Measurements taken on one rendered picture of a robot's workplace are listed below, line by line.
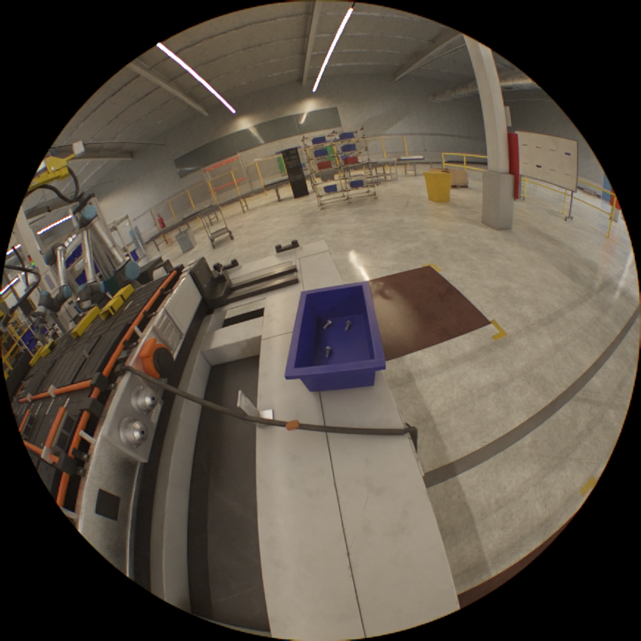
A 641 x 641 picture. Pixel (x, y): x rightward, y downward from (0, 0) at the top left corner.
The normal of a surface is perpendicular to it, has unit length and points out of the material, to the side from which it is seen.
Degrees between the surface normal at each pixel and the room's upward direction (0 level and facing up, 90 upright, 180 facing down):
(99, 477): 90
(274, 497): 0
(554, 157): 90
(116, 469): 90
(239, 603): 0
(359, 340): 0
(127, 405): 90
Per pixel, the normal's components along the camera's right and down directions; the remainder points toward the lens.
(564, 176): -0.94, 0.33
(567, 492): -0.22, -0.75
